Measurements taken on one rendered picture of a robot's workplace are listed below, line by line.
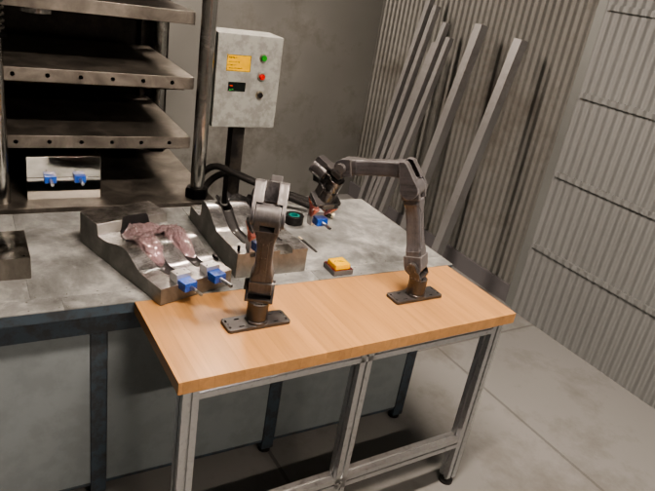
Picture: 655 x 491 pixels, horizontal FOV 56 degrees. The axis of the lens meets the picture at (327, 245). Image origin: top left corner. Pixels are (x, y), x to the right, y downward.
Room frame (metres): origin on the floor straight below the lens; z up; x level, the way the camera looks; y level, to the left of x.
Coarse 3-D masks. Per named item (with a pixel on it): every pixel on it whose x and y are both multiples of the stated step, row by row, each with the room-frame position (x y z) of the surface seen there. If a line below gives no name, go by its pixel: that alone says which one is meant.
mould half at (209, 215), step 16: (192, 208) 2.21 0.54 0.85; (208, 208) 2.07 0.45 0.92; (240, 208) 2.12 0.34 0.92; (208, 224) 2.06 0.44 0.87; (224, 224) 2.03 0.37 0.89; (240, 224) 2.05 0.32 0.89; (208, 240) 2.05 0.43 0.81; (224, 240) 1.91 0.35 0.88; (288, 240) 1.99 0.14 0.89; (224, 256) 1.90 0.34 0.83; (240, 256) 1.82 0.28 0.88; (288, 256) 1.91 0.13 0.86; (304, 256) 1.95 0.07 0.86; (240, 272) 1.82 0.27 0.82; (288, 272) 1.92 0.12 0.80
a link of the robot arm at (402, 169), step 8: (344, 160) 2.01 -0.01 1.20; (352, 160) 2.01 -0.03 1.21; (360, 160) 2.01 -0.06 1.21; (368, 160) 2.00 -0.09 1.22; (376, 160) 1.99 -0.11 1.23; (384, 160) 1.98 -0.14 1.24; (392, 160) 1.98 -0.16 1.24; (400, 160) 1.97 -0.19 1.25; (408, 160) 1.99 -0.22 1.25; (416, 160) 1.99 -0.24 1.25; (352, 168) 2.00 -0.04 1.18; (360, 168) 2.00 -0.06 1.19; (368, 168) 1.99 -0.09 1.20; (376, 168) 1.98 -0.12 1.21; (384, 168) 1.96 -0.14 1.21; (392, 168) 1.95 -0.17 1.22; (400, 168) 1.92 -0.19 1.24; (408, 168) 1.91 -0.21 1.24; (416, 168) 1.96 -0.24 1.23; (392, 176) 1.95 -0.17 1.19; (400, 176) 1.92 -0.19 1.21; (408, 176) 1.90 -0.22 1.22; (424, 176) 1.98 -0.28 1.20; (400, 184) 1.91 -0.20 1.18; (408, 184) 1.90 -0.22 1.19; (416, 184) 1.90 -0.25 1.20; (400, 192) 1.91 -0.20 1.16; (408, 192) 1.90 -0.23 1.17; (416, 192) 1.89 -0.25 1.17; (408, 200) 1.90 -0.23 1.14
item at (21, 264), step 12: (0, 240) 1.69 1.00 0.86; (12, 240) 1.69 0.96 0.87; (24, 240) 1.70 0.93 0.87; (0, 252) 1.64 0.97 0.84; (12, 252) 1.61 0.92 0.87; (24, 252) 1.62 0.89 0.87; (0, 264) 1.55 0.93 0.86; (12, 264) 1.57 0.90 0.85; (24, 264) 1.59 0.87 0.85; (0, 276) 1.55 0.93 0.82; (12, 276) 1.57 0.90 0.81; (24, 276) 1.59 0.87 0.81
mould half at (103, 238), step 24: (96, 216) 1.87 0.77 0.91; (120, 216) 1.90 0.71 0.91; (96, 240) 1.81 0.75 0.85; (120, 240) 1.80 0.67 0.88; (168, 240) 1.82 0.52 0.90; (192, 240) 1.86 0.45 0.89; (120, 264) 1.72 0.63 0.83; (144, 264) 1.68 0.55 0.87; (192, 264) 1.75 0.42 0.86; (144, 288) 1.62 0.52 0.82; (168, 288) 1.58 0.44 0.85
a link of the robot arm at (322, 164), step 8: (320, 160) 2.07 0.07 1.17; (328, 160) 2.09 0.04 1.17; (312, 168) 2.07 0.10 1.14; (320, 168) 2.06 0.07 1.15; (328, 168) 2.04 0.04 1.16; (336, 168) 2.01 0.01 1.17; (344, 168) 2.00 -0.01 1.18; (320, 176) 2.05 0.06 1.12; (336, 176) 2.01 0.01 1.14; (344, 176) 2.05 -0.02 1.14
